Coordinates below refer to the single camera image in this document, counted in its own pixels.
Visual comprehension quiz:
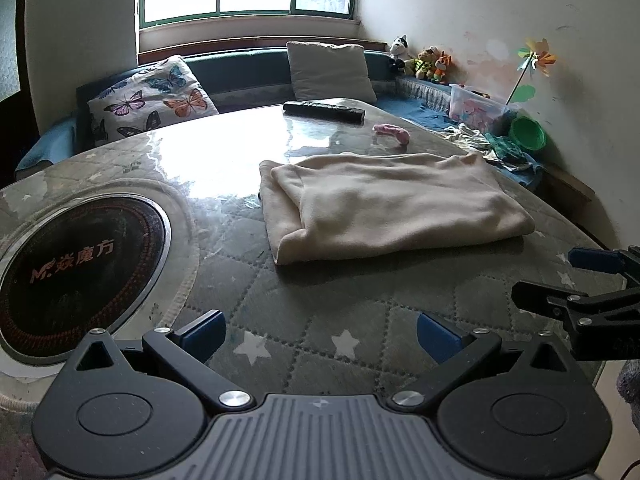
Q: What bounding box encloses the clear plastic storage box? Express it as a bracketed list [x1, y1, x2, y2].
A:
[448, 83, 518, 133]

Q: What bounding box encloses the blue sofa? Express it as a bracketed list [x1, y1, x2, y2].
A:
[14, 42, 546, 196]

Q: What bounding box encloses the black remote control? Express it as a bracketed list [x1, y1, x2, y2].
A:
[283, 101, 366, 123]

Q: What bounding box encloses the colourful pinwheel toy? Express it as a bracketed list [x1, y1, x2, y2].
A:
[505, 37, 558, 106]

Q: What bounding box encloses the round black induction cooker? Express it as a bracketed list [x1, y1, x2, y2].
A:
[0, 192, 172, 365]

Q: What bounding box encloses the green patterned cloth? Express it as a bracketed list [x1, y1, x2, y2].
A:
[484, 132, 538, 173]

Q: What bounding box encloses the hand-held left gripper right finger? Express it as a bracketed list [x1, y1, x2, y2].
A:
[387, 311, 571, 416]

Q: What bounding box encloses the cream knit garment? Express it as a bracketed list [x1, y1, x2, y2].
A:
[259, 151, 536, 266]

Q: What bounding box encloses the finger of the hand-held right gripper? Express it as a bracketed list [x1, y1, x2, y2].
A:
[569, 246, 640, 287]
[511, 280, 640, 362]

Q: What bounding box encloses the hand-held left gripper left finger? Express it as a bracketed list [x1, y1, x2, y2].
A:
[62, 310, 256, 413]

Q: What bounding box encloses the brown wooden board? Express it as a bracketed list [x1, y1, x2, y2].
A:
[542, 162, 596, 203]

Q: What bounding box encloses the white crumpled cloth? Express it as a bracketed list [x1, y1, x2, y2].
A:
[445, 122, 496, 153]

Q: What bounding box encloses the butterfly print pillow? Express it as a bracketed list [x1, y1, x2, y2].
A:
[87, 55, 221, 148]

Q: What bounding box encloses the plain white pillow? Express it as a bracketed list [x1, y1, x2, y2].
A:
[286, 41, 378, 105]

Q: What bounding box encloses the dark wooden door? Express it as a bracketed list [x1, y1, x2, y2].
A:
[0, 0, 42, 141]

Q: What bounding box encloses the green plastic bowl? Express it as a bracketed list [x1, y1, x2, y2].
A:
[509, 116, 547, 152]

